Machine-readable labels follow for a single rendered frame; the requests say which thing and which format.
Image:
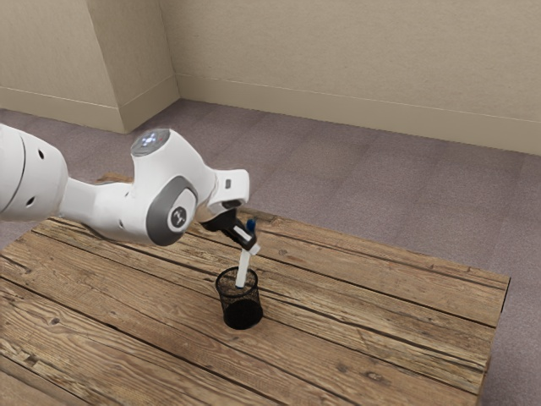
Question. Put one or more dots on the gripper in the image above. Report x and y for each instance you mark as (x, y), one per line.
(220, 223)

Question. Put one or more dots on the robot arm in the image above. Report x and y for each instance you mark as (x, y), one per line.
(105, 207)

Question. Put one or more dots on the white pen with blue cap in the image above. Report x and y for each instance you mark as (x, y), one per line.
(242, 264)

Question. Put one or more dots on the black mesh pen holder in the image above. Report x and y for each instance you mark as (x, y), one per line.
(239, 301)

